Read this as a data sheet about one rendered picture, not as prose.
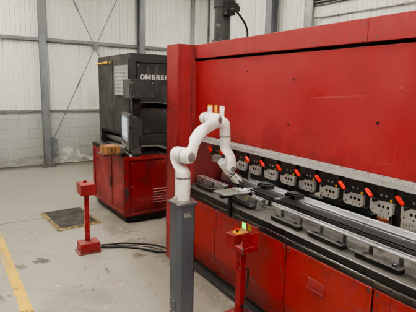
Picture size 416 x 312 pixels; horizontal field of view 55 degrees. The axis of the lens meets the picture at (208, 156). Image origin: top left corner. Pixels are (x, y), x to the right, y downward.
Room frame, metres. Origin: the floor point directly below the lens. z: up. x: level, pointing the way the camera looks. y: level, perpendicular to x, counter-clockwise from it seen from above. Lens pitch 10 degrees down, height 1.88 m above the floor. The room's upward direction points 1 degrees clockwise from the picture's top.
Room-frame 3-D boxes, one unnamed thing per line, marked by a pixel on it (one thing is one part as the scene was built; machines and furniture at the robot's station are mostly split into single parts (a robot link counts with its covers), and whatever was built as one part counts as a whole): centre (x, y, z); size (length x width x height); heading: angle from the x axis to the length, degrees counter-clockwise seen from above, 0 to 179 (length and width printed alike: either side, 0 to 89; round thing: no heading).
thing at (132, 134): (4.20, 0.82, 1.42); 0.45 x 0.12 x 0.36; 21
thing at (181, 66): (4.39, 0.02, 1.15); 0.85 x 0.25 x 2.30; 121
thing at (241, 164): (3.48, -0.32, 1.26); 0.15 x 0.09 x 0.17; 31
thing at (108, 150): (5.28, 1.31, 1.04); 0.30 x 0.26 x 0.12; 34
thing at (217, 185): (3.93, -0.05, 0.92); 0.50 x 0.06 x 0.10; 31
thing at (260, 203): (3.42, -0.36, 0.92); 0.39 x 0.06 x 0.10; 31
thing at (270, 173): (3.14, -0.53, 1.26); 0.15 x 0.09 x 0.17; 31
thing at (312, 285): (2.51, -0.73, 0.59); 0.15 x 0.02 x 0.07; 31
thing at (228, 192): (3.39, -0.21, 1.00); 0.26 x 0.18 x 0.01; 121
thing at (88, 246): (4.37, 1.36, 0.41); 0.25 x 0.20 x 0.83; 121
